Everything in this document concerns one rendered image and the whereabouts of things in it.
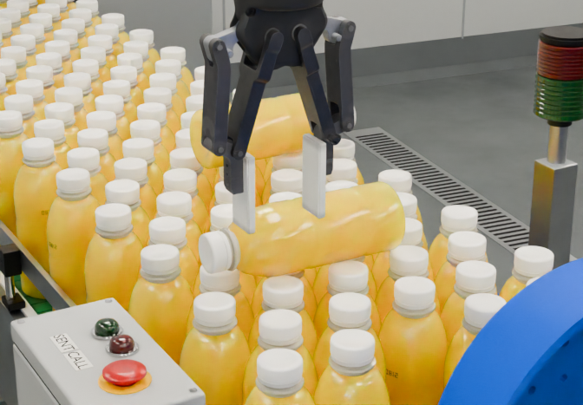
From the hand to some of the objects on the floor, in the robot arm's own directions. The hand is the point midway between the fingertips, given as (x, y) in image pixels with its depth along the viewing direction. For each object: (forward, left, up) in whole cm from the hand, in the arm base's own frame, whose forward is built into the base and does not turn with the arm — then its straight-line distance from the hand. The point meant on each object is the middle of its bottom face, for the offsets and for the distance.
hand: (278, 188), depth 109 cm
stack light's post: (+51, +20, -122) cm, 134 cm away
